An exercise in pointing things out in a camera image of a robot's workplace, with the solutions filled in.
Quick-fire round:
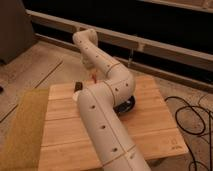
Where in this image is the grey cabinet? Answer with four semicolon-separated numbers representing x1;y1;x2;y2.
0;0;37;64

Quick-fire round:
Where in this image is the dark ceramic bowl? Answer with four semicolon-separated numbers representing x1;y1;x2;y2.
113;96;135;116

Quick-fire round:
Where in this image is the white round cup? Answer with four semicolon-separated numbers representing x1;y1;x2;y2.
73;92;79;101

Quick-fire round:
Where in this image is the black floor cable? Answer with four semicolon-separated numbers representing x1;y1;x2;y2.
165;94;213;171

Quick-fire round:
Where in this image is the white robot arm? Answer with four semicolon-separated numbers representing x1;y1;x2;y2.
73;29;151;171

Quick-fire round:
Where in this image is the black small block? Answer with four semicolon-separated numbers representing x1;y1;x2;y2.
74;82;83;92

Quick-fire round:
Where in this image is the wooden board table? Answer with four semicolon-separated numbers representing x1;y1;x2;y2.
39;76;188;171

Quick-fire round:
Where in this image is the yellow-brown mat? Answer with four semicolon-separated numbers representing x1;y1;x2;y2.
0;89;49;171

